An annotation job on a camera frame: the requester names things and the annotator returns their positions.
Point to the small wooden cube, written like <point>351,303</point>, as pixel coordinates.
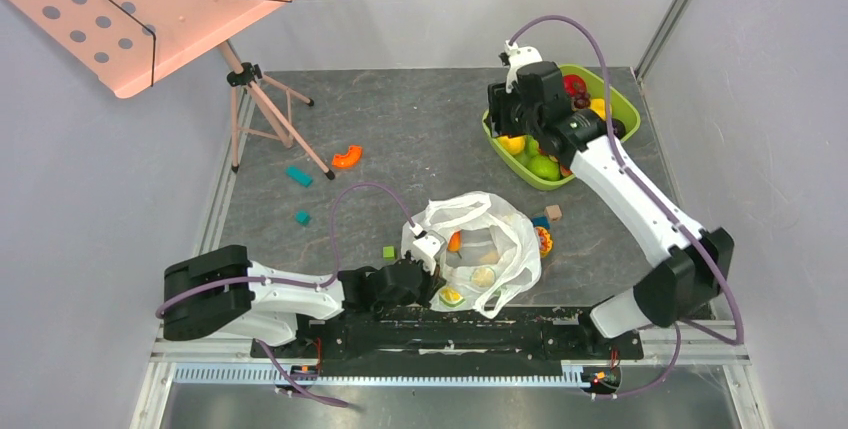
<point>553,212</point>

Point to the yellow fake lemon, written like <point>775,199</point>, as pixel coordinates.
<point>512,145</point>

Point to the green fake apple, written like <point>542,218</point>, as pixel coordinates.
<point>544,168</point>

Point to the white plastic bag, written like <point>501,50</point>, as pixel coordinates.
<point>499,258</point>

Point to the red orange wax apple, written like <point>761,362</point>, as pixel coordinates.
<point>454,242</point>

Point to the small green cube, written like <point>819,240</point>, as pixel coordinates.
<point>389,252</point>

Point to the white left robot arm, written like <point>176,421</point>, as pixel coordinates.
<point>225,292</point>

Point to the purple fake grapes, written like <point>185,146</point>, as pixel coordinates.
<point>581,101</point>

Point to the orange curved toy block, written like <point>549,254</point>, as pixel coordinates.
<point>348,159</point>

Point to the pink music stand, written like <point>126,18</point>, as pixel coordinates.
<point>129,45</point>

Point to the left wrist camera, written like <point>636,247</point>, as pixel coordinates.
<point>426,247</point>

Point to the green plastic tray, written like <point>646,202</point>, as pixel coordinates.
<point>578,129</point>

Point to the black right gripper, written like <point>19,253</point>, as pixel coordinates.
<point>501,111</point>

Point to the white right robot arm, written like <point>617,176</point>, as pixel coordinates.
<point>690,264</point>

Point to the blue toy brick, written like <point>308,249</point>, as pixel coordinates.
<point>541,221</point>

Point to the dark fake plum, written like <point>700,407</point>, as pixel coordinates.
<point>619,129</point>

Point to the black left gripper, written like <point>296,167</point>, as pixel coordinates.
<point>432,283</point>

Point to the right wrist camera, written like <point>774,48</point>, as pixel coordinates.
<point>515,57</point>

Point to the teal rectangular block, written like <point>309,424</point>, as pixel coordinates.
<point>298,176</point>

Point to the small yellow fake fruit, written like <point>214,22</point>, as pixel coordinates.
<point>598,106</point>

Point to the fake citrus slice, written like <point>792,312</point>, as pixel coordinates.
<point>450,299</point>

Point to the red fake apple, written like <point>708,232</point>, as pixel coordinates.
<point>575,86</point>

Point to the yellow orange toy piece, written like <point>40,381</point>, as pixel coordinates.
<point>545,241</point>

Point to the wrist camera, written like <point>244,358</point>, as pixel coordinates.
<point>426,247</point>
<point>515,57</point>

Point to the small teal cube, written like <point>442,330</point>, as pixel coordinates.
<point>303,217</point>

